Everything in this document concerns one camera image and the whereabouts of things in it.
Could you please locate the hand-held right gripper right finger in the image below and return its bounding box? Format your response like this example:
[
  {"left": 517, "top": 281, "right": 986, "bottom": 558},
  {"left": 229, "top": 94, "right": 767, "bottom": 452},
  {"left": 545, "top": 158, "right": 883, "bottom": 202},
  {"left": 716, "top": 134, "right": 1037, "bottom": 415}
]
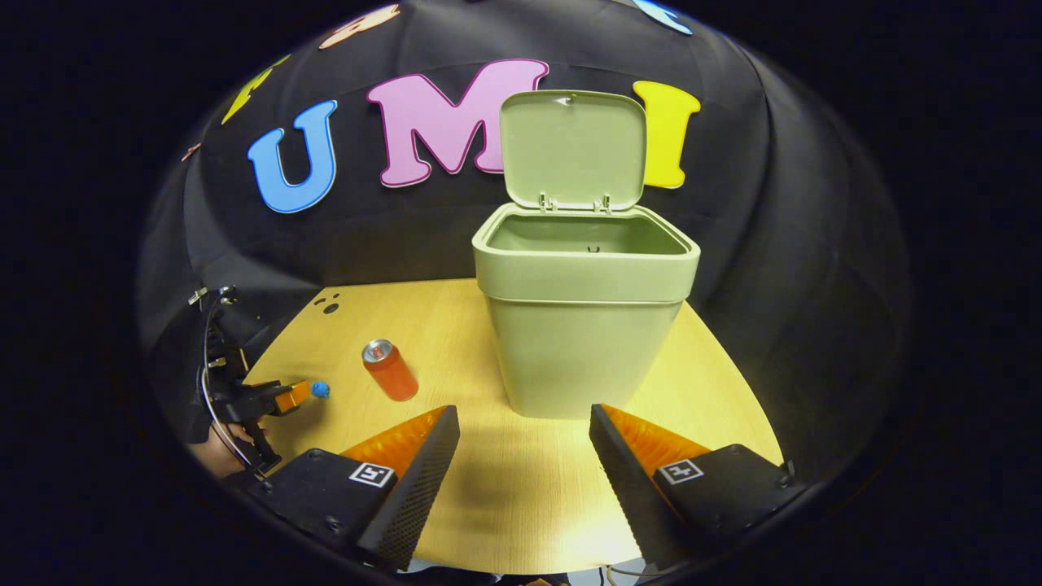
[{"left": 589, "top": 404, "right": 807, "bottom": 571}]

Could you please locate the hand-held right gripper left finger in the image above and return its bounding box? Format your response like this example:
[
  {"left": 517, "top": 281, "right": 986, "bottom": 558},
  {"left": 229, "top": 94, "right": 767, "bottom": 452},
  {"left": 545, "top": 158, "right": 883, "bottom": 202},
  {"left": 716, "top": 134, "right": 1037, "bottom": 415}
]
[{"left": 248, "top": 405, "right": 461, "bottom": 572}]

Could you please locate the red pop can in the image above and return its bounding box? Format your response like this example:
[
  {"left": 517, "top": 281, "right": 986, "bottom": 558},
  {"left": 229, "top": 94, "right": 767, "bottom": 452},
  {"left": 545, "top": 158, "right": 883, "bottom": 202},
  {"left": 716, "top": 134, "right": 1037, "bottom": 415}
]
[{"left": 361, "top": 339, "right": 419, "bottom": 402}]

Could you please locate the green desktop garbage bin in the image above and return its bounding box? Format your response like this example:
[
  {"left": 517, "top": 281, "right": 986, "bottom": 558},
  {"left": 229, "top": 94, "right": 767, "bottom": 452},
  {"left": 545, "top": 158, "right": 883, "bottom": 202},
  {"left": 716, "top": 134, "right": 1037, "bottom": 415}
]
[{"left": 472, "top": 90, "right": 701, "bottom": 420}]

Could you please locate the wooden desktop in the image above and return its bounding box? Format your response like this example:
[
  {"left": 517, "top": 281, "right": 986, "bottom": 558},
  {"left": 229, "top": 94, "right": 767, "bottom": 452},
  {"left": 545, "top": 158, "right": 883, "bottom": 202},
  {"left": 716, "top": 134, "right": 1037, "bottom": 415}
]
[{"left": 244, "top": 278, "right": 784, "bottom": 575}]

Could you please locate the black backdrop cloth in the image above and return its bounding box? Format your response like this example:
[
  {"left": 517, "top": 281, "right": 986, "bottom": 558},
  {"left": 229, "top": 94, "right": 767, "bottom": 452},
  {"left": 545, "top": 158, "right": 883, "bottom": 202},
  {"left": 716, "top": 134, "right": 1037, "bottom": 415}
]
[{"left": 137, "top": 0, "right": 911, "bottom": 489}]

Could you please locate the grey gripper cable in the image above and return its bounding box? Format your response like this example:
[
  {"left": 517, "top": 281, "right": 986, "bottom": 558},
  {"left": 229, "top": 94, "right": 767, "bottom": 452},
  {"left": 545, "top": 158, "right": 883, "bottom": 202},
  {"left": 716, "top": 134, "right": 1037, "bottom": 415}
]
[{"left": 200, "top": 296, "right": 266, "bottom": 471}]

